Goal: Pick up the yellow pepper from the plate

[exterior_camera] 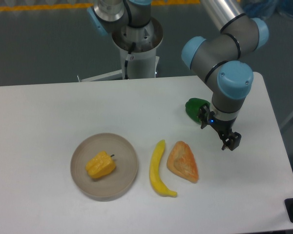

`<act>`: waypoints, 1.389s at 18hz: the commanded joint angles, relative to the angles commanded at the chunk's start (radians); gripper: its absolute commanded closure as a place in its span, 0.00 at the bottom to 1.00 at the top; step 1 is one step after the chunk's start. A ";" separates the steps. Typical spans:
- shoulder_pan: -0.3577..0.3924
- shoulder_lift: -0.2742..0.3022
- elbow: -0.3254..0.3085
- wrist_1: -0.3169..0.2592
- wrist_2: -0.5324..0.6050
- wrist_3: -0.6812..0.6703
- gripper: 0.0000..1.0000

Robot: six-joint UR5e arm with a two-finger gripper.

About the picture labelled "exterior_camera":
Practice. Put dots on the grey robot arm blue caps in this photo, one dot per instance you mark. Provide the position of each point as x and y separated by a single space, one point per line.
217 62

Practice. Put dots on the green bell pepper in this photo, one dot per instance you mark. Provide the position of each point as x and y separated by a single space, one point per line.
192 107

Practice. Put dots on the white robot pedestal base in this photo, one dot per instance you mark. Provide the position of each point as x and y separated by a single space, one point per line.
137 47

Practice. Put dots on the beige round plate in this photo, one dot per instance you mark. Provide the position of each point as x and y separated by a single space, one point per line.
113 185

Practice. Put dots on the triangular orange pastry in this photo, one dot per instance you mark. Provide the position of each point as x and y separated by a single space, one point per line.
182 163

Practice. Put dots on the yellow banana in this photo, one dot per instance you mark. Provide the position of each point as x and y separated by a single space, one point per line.
154 174

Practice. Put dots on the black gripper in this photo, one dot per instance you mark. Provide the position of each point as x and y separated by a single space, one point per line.
230 139

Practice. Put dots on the yellow bell pepper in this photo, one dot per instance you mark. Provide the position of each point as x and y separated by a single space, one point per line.
100 165

